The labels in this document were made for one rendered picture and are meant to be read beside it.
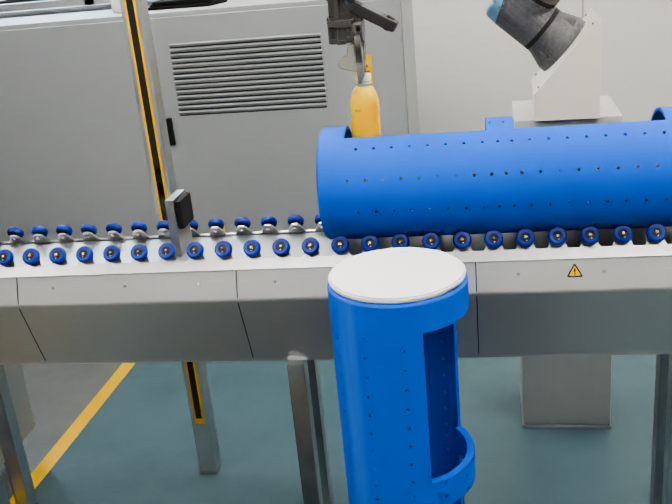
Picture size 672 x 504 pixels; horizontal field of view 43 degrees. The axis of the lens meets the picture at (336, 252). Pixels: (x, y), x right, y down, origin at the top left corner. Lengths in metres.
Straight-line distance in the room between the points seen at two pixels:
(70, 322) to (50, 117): 1.78
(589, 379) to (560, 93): 0.99
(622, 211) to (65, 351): 1.51
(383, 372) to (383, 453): 0.19
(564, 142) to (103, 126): 2.40
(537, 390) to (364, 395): 1.42
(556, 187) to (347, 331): 0.64
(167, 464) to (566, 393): 1.41
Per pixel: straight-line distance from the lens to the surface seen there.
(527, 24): 2.75
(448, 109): 4.85
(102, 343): 2.42
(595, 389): 3.08
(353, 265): 1.77
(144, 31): 2.54
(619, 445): 3.08
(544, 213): 2.05
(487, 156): 2.01
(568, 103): 2.68
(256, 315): 2.21
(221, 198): 3.83
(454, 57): 4.80
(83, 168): 4.03
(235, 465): 3.06
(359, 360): 1.68
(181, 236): 2.28
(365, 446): 1.78
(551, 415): 3.12
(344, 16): 2.08
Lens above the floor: 1.68
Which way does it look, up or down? 20 degrees down
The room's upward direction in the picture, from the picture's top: 5 degrees counter-clockwise
